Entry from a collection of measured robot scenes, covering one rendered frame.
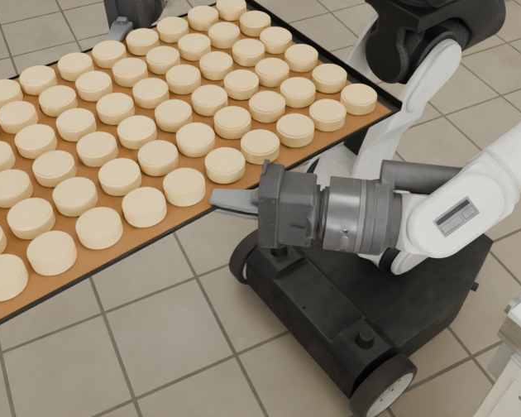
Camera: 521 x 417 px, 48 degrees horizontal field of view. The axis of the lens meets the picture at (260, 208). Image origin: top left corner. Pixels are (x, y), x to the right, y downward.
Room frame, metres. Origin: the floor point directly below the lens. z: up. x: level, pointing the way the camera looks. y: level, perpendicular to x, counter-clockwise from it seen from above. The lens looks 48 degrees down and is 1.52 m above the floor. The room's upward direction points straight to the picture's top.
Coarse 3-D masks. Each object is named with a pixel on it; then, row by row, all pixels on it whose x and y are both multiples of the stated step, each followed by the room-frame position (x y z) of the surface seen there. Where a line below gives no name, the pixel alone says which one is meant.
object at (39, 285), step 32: (192, 32) 0.86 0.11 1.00; (192, 64) 0.77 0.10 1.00; (320, 64) 0.77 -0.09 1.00; (32, 96) 0.69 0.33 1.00; (320, 96) 0.69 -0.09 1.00; (0, 128) 0.62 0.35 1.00; (96, 128) 0.62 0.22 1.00; (256, 128) 0.62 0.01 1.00; (352, 128) 0.62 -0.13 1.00; (32, 160) 0.55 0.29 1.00; (192, 160) 0.55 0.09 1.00; (288, 160) 0.55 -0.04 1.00; (32, 192) 0.50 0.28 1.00; (0, 224) 0.44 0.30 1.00; (64, 224) 0.44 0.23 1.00; (128, 224) 0.44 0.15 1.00; (160, 224) 0.44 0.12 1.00; (96, 256) 0.40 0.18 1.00; (32, 288) 0.36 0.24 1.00
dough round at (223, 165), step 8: (216, 152) 0.55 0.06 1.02; (224, 152) 0.55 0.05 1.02; (232, 152) 0.55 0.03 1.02; (240, 152) 0.55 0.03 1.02; (208, 160) 0.53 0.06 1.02; (216, 160) 0.53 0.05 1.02; (224, 160) 0.53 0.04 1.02; (232, 160) 0.53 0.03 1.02; (240, 160) 0.53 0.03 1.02; (208, 168) 0.52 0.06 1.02; (216, 168) 0.52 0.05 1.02; (224, 168) 0.52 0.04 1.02; (232, 168) 0.52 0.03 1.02; (240, 168) 0.52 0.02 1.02; (208, 176) 0.52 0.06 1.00; (216, 176) 0.51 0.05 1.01; (224, 176) 0.51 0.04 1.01; (232, 176) 0.51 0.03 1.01; (240, 176) 0.52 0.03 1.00
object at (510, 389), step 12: (516, 360) 0.35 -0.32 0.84; (504, 372) 0.36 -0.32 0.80; (516, 372) 0.35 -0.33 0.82; (504, 384) 0.35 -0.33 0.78; (516, 384) 0.34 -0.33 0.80; (492, 396) 0.35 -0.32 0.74; (504, 396) 0.34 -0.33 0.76; (516, 396) 0.33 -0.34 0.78; (480, 408) 0.36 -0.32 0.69; (492, 408) 0.35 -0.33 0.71; (504, 408) 0.33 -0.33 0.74; (516, 408) 0.32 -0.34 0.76
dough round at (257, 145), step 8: (248, 136) 0.58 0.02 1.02; (256, 136) 0.58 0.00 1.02; (264, 136) 0.58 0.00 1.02; (272, 136) 0.58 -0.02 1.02; (248, 144) 0.56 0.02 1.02; (256, 144) 0.56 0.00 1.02; (264, 144) 0.56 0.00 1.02; (272, 144) 0.56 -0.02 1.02; (248, 152) 0.55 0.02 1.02; (256, 152) 0.55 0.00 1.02; (264, 152) 0.55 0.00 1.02; (272, 152) 0.55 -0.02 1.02; (248, 160) 0.55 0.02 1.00; (256, 160) 0.54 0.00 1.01; (264, 160) 0.54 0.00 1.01; (272, 160) 0.55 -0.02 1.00
